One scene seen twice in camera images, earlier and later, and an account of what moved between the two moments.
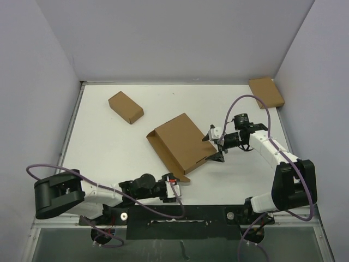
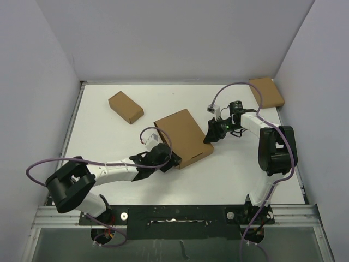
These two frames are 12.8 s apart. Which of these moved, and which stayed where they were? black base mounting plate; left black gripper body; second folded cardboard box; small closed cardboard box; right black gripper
Moved: left black gripper body; right black gripper
Stayed: second folded cardboard box; black base mounting plate; small closed cardboard box
